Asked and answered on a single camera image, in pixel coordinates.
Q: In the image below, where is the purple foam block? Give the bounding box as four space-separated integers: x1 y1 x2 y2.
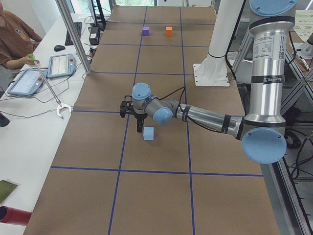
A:
142 26 150 36

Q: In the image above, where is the light blue foam block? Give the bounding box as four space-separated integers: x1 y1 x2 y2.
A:
143 126 154 141

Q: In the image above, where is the teach pendant tablet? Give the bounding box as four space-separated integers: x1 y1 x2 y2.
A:
7 69 44 96
47 53 76 78

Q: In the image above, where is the reacher grabber tool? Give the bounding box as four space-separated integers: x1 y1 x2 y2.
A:
28 54 72 121

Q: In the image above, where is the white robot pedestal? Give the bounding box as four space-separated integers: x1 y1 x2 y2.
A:
193 0 245 87

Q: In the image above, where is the green cloth pouch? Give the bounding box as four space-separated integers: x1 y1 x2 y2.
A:
0 180 18 203

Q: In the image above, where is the person in brown shirt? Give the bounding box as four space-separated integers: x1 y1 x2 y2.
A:
0 5 42 70

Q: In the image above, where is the orange foam block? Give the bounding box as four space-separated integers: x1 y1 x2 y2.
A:
165 26 173 37

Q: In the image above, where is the black computer mouse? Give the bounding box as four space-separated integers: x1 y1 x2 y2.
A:
54 45 66 52

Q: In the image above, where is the aluminium frame post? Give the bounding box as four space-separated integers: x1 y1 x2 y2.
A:
56 0 91 75

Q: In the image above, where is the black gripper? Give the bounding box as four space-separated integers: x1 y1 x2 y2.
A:
120 95 147 133

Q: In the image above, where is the black keyboard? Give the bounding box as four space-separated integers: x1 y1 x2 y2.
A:
65 22 83 47

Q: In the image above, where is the far teach pendant tablet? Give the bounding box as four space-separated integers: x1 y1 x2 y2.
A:
47 53 76 78

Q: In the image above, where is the black power box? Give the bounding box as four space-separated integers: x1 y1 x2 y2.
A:
89 27 100 45

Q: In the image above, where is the red cylinder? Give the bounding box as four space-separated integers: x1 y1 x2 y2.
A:
0 206 32 226

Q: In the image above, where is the near teach pendant tablet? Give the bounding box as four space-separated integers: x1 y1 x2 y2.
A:
7 69 44 96

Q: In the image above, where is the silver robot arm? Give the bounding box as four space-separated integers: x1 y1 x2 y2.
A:
120 0 297 164

